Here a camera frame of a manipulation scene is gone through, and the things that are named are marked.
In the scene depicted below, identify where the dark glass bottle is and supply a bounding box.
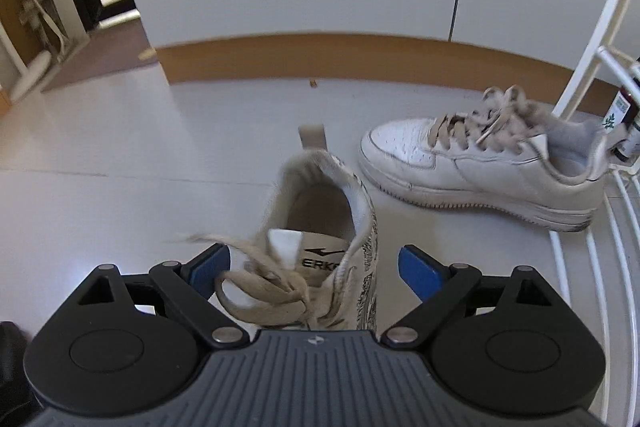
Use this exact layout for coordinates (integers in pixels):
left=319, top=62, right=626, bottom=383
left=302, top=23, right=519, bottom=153
left=602, top=77, right=640, bottom=162

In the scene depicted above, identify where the plain white sneaker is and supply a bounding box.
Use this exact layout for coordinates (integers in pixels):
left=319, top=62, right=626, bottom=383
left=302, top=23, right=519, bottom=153
left=357, top=86, right=613, bottom=233

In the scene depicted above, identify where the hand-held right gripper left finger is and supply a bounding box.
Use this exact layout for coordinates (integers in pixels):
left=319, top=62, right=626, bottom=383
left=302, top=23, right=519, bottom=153
left=57, top=243, right=251, bottom=349

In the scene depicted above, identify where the white standing fan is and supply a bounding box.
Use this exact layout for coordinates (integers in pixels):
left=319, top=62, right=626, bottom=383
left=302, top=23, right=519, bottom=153
left=0, top=27, right=53, bottom=105

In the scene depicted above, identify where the white sneaker black print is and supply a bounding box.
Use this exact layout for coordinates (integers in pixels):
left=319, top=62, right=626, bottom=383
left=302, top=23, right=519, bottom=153
left=172, top=124, right=379, bottom=333

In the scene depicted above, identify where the brown door mat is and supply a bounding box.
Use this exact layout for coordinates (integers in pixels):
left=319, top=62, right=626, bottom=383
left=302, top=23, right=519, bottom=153
left=42, top=19, right=171, bottom=94

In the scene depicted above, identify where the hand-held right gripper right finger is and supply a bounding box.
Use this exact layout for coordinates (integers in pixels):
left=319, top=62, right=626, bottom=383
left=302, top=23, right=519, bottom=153
left=381, top=245, right=581, bottom=349

